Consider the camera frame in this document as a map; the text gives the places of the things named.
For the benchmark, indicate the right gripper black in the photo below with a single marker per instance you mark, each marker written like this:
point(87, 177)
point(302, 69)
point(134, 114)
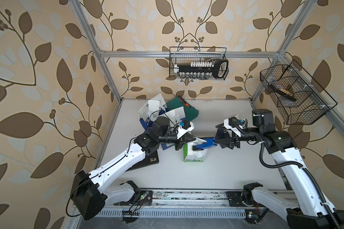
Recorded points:
point(225, 142)

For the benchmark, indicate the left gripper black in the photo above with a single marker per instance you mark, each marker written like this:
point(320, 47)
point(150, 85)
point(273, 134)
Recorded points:
point(181, 140)

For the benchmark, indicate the blue stapler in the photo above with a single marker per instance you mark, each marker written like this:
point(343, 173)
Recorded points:
point(203, 144)

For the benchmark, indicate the green white bag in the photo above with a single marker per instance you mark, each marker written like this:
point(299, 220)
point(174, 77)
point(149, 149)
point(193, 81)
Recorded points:
point(191, 153)

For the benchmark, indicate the dark blue bag white handles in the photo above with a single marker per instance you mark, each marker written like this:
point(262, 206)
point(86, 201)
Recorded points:
point(222, 132)

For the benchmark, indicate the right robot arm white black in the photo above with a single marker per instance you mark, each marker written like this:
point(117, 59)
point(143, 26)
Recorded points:
point(279, 151)

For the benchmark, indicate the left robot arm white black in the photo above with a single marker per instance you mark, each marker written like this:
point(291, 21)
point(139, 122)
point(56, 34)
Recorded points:
point(92, 191)

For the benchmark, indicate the orange black utility knife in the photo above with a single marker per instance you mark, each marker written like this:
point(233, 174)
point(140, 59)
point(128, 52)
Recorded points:
point(183, 102)

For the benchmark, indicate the black box yellow label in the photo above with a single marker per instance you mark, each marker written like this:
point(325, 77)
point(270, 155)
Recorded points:
point(152, 159)

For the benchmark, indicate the black tool set in basket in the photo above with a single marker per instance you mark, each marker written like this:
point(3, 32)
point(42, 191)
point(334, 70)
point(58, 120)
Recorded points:
point(214, 70)

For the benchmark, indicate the dark object in right basket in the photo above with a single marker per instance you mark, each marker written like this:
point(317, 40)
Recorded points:
point(282, 92)

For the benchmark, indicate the aluminium frame rail base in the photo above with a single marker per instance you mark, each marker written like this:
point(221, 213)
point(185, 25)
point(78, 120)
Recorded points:
point(184, 209)

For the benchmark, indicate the black wire basket back wall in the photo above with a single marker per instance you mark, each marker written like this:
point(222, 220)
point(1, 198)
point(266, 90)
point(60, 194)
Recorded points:
point(185, 55)

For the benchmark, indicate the black wire basket wall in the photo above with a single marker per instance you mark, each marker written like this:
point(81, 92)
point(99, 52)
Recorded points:
point(313, 101)
point(185, 55)

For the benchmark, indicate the black wire basket right wall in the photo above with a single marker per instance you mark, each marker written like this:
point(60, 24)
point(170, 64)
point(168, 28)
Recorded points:
point(313, 101)

